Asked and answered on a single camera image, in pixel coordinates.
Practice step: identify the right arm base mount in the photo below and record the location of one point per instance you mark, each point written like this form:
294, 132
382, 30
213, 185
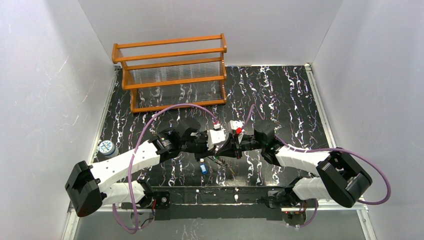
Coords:
280, 199

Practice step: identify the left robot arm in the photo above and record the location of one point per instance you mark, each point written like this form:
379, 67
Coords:
90, 187

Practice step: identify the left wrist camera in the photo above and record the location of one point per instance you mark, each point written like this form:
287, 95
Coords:
215, 136

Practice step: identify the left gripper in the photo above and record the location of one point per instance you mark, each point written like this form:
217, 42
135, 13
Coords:
205, 147

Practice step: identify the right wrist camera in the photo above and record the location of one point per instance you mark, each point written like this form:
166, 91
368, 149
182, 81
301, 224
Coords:
235, 126

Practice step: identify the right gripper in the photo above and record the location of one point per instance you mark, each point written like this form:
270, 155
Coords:
237, 146

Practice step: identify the silver keyring holder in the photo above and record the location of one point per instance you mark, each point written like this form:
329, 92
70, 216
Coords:
225, 169

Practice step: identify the blue white tape roll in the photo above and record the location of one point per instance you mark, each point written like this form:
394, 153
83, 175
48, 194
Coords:
108, 149

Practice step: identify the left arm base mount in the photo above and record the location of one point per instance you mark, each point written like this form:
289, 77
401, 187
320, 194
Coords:
155, 200

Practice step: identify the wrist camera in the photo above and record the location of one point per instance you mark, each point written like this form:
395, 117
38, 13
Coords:
235, 126
215, 136

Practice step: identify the blue key tag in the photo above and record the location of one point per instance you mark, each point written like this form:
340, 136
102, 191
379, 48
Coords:
203, 169

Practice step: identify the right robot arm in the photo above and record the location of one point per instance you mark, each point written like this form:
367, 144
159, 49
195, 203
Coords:
336, 174

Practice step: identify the orange wooden shelf rack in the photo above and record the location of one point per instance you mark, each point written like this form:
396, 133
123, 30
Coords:
161, 73

